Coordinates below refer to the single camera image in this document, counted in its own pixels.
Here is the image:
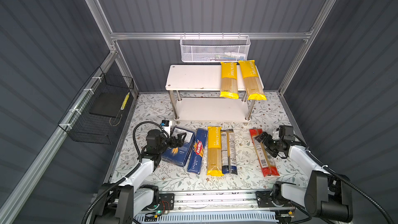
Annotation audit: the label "red spaghetti bag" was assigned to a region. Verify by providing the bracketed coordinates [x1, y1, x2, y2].
[249, 129, 280, 177]

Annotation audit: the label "dark blue spaghetti bag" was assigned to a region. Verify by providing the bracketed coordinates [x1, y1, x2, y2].
[221, 129, 238, 175]

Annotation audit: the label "yellow Pastatime spaghetti bag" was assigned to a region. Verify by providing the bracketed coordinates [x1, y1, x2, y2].
[238, 60, 267, 101]
[220, 62, 239, 99]

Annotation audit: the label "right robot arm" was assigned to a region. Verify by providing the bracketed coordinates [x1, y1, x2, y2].
[252, 125, 353, 223]

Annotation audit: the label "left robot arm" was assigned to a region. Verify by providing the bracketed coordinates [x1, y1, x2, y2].
[81, 128, 187, 224]

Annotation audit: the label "white two-tier shelf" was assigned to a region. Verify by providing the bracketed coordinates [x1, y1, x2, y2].
[165, 65, 255, 123]

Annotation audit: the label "large blue Barilla box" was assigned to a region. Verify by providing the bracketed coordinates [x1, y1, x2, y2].
[161, 127, 195, 167]

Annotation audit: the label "slim blue Barilla spaghetti box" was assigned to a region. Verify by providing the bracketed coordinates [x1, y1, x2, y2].
[187, 129, 208, 174]

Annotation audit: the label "floral patterned table mat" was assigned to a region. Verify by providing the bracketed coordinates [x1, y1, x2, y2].
[110, 91, 321, 192]

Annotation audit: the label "yellow marker in basket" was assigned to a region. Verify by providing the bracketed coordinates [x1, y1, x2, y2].
[120, 92, 130, 111]

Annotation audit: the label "tubes in white basket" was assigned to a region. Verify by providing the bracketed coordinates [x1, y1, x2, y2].
[203, 52, 247, 62]

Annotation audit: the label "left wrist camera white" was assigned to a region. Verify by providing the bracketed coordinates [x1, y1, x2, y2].
[161, 120, 172, 135]

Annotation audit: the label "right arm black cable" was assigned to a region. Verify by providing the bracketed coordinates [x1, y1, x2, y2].
[276, 127, 396, 224]

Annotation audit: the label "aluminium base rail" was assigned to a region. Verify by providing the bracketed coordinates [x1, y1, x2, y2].
[133, 188, 340, 224]

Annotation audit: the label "black wire basket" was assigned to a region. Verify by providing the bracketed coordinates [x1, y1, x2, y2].
[59, 69, 135, 145]

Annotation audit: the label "white wire mesh basket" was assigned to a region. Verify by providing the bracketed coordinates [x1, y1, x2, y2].
[179, 34, 251, 63]

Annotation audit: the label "aluminium frame profile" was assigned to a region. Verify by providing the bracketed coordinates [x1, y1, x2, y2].
[0, 0, 352, 224]

